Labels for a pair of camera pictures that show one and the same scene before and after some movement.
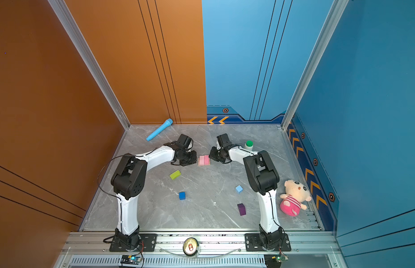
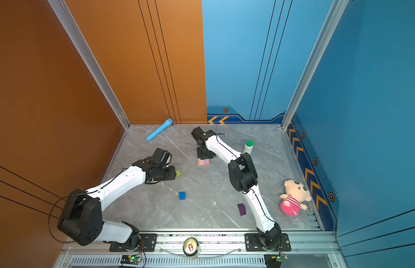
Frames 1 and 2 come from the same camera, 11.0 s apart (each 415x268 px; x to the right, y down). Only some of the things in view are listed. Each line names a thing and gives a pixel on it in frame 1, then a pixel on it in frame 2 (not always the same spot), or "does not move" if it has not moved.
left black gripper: (193, 160) -> (172, 175)
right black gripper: (212, 155) -> (199, 156)
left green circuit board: (131, 259) does not move
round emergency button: (190, 246) does not move
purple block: (241, 209) does not move
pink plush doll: (296, 194) does not move
